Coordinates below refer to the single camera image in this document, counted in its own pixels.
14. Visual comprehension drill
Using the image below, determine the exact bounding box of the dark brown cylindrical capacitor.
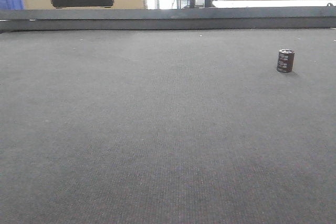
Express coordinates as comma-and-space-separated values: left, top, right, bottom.
277, 49, 295, 73

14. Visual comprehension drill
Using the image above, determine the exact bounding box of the dark grey table mat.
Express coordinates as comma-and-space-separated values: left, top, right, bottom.
1, 28, 335, 223

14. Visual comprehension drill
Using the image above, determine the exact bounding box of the white background table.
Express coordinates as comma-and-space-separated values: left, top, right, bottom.
212, 0, 335, 8

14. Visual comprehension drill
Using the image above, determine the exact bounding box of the grey metal table rail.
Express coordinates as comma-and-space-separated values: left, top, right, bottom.
1, 6, 335, 32

